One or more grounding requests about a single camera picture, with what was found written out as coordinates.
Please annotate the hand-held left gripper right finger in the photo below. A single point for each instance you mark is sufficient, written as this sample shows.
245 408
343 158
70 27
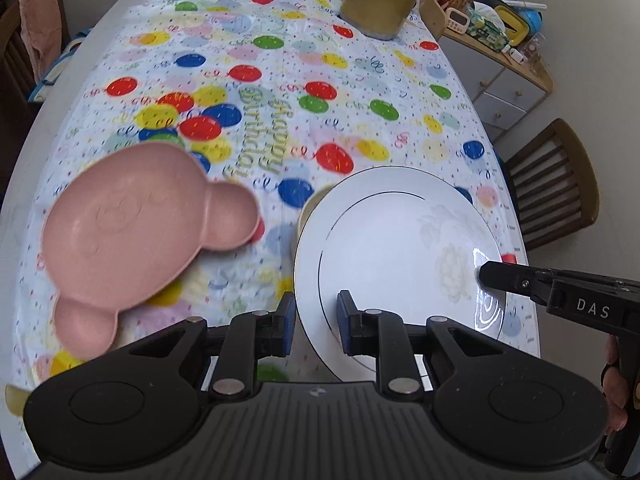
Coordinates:
345 322

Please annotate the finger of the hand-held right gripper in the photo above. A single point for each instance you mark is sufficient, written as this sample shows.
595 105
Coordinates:
510 277

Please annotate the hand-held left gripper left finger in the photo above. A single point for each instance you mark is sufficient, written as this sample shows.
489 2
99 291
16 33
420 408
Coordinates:
287 322

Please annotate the white round plate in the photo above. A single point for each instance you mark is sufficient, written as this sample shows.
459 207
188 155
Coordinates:
390 240

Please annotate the person's right hand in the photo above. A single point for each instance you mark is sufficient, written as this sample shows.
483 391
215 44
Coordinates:
614 390

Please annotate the dark wooden slatted chair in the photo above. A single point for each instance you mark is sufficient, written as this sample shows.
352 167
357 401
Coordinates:
550 185

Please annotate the pink bear-shaped plate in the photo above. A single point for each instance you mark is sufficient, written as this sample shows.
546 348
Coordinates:
135 240

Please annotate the grey drawer cabinet wooden top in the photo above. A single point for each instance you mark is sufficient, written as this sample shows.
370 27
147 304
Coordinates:
505 90

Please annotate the balloon print tablecloth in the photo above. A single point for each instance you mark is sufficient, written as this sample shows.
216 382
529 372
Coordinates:
280 110

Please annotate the small white bottle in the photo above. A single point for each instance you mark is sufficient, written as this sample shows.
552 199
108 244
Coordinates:
514 54

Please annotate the clear plastic container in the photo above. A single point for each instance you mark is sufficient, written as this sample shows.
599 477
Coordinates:
533 47

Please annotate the green patterned packet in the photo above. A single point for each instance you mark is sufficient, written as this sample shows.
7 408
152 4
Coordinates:
487 32

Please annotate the yellow plastic container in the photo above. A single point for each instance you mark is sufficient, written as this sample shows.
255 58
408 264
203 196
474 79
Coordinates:
515 25

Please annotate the blue plastic container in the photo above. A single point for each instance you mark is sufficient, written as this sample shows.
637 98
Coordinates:
533 20

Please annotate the white kitchen timer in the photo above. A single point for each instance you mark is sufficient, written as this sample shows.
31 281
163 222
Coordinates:
457 20

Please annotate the white marker pen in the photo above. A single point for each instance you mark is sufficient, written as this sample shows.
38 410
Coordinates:
527 5

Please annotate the light wooden board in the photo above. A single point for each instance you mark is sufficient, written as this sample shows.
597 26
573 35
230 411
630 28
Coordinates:
433 15

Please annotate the gold metal vessel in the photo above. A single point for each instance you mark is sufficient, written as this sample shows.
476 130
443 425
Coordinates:
382 0

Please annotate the pink cloth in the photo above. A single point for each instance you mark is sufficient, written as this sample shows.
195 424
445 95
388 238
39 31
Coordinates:
40 25

